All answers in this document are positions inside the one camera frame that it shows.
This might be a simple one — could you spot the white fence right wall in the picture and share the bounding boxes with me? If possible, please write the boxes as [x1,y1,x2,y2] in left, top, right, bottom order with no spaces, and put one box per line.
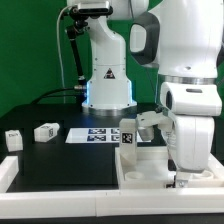
[208,155,224,179]

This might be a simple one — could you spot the black camera stand pole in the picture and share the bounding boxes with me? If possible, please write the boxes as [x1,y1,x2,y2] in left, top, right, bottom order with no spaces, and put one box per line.
[66,9,86,85]

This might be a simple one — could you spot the marker sheet with tags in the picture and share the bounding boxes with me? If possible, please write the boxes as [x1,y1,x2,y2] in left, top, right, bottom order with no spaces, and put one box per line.
[65,127,151,145]

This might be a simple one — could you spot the white square table top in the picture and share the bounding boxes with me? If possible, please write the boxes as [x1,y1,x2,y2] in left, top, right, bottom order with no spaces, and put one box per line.
[115,146,224,189]

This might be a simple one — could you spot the grey cable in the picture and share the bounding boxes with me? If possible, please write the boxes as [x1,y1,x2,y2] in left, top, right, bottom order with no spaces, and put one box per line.
[55,4,75,105]

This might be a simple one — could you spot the white fence front wall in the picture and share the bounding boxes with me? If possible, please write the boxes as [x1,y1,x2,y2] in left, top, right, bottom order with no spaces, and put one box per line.
[0,188,224,219]

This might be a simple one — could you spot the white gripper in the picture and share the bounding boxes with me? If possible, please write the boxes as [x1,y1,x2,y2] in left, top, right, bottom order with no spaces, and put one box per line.
[160,82,222,188]

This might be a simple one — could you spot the white fence wall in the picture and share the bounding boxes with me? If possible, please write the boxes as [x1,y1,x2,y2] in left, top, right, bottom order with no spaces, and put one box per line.
[0,156,19,193]
[0,188,224,219]
[208,155,224,179]

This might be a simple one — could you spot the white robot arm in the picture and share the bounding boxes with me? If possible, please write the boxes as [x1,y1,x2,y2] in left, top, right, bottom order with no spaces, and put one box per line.
[67,0,224,188]

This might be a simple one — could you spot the white fence left wall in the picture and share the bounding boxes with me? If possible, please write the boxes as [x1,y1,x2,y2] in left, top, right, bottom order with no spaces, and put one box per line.
[0,156,19,193]

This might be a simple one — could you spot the black cables on table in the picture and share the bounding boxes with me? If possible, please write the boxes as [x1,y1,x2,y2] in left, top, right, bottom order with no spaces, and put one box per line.
[30,85,88,106]

